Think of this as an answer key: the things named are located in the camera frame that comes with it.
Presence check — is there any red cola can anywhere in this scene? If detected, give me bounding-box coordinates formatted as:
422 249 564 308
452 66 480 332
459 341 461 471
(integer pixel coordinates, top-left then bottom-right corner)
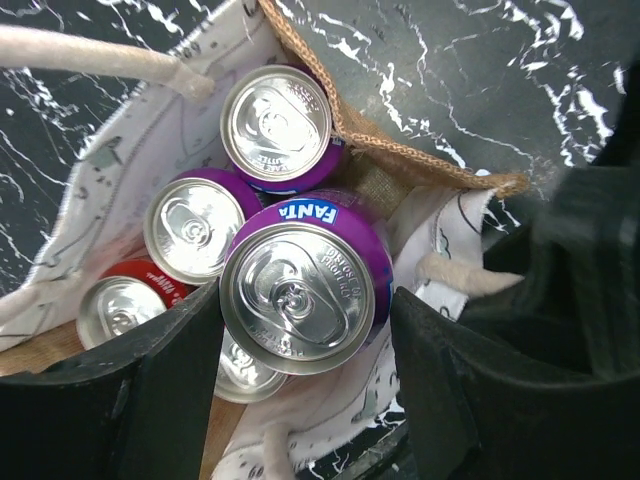
214 329 288 404
76 256 195 350

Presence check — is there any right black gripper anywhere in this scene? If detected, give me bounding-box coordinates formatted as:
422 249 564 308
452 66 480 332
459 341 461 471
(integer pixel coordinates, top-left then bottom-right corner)
460 124 639 375

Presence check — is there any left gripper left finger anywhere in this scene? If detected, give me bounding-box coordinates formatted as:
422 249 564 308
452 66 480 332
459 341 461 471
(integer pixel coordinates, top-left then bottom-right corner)
1 283 223 479

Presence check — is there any purple fanta can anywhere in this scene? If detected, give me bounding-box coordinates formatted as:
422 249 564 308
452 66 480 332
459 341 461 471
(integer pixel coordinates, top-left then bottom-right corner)
220 63 346 195
219 188 394 376
143 167 267 285

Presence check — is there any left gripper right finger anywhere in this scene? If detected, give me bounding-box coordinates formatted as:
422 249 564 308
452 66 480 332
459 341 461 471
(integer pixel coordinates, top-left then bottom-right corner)
390 288 639 479

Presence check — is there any burlap canvas bag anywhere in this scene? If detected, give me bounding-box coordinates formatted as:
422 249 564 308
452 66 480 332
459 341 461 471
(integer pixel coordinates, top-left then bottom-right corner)
0 0 531 480

